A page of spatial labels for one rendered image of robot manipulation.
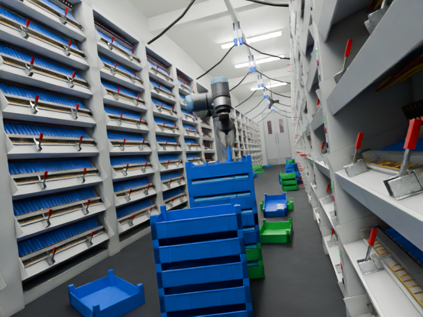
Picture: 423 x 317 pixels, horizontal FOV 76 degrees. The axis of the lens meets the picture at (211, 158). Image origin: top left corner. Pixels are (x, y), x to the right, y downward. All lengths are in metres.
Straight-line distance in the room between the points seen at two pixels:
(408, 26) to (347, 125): 0.52
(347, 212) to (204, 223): 0.43
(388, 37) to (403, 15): 0.04
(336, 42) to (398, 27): 0.53
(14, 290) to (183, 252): 0.85
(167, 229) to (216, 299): 0.28
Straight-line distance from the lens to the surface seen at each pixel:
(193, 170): 1.23
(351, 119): 0.82
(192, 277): 0.97
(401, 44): 0.34
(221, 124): 1.29
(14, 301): 1.56
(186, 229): 0.92
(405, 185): 0.39
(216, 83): 1.37
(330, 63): 0.84
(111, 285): 1.52
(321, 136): 1.51
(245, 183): 1.24
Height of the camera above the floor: 0.56
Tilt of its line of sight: level
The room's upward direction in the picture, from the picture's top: 7 degrees counter-clockwise
